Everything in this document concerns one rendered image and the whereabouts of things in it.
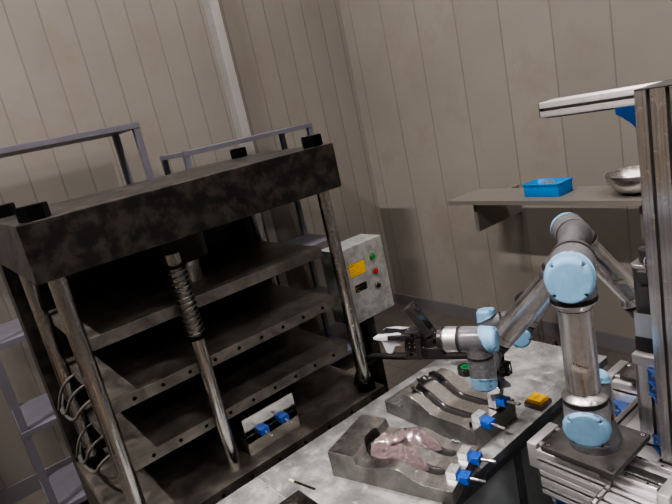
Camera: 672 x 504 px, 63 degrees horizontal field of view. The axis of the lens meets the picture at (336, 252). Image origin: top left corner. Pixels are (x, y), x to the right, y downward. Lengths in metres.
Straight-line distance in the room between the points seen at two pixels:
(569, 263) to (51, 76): 3.79
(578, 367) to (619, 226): 2.79
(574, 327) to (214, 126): 3.79
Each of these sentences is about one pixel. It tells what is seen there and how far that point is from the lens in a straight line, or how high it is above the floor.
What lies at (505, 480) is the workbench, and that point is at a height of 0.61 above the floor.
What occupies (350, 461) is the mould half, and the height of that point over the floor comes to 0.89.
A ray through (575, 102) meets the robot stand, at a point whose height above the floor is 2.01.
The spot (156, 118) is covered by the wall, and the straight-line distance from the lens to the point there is 4.63.
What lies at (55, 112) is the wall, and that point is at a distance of 4.45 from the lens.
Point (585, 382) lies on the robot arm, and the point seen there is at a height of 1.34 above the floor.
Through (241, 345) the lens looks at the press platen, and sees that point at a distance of 2.41.
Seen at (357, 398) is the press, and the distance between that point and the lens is 2.78.
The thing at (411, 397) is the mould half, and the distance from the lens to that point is 2.40.
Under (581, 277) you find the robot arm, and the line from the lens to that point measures 1.45.
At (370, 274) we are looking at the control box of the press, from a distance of 2.87.
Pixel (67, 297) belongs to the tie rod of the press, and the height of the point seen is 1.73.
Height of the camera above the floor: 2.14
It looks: 14 degrees down
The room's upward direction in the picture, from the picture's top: 13 degrees counter-clockwise
